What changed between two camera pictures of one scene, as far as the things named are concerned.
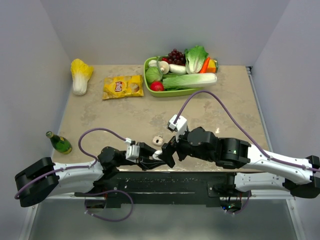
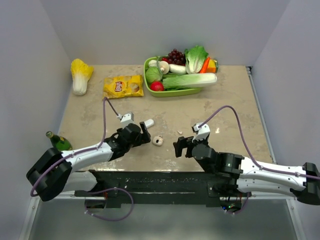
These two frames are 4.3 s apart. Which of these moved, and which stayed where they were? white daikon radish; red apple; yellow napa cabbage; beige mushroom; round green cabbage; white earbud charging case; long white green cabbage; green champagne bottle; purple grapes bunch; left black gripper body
Moved: white earbud charging case; left black gripper body
Stayed: yellow napa cabbage; red apple; round green cabbage; beige mushroom; green champagne bottle; white daikon radish; purple grapes bunch; long white green cabbage
